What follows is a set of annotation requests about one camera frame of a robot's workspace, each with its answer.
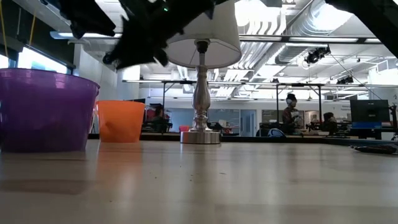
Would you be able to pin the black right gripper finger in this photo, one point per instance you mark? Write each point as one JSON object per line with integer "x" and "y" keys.
{"x": 130, "y": 54}

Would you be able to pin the purple plastic bucket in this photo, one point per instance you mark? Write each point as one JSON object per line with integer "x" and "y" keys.
{"x": 46, "y": 109}

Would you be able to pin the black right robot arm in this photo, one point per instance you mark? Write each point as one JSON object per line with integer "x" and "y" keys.
{"x": 379, "y": 18}

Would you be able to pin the white shade silver table lamp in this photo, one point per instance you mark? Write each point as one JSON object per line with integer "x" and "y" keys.
{"x": 211, "y": 46}

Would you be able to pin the orange pumpkin plastic bucket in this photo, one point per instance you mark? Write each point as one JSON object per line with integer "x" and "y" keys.
{"x": 121, "y": 121}

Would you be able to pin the person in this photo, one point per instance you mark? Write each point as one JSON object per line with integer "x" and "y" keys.
{"x": 329, "y": 123}
{"x": 290, "y": 115}
{"x": 159, "y": 117}

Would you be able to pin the pink plastic bucket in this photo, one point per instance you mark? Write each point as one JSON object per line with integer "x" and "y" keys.
{"x": 184, "y": 128}

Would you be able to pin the black ceiling spotlight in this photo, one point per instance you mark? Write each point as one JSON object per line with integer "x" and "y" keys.
{"x": 345, "y": 80}
{"x": 317, "y": 55}

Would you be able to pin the black computer monitor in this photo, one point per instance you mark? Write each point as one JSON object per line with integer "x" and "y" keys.
{"x": 370, "y": 113}

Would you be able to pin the brown silver Hershey's bar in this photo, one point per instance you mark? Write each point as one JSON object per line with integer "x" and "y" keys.
{"x": 374, "y": 149}

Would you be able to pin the silver ventilation duct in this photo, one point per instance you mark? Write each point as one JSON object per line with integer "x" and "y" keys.
{"x": 289, "y": 54}

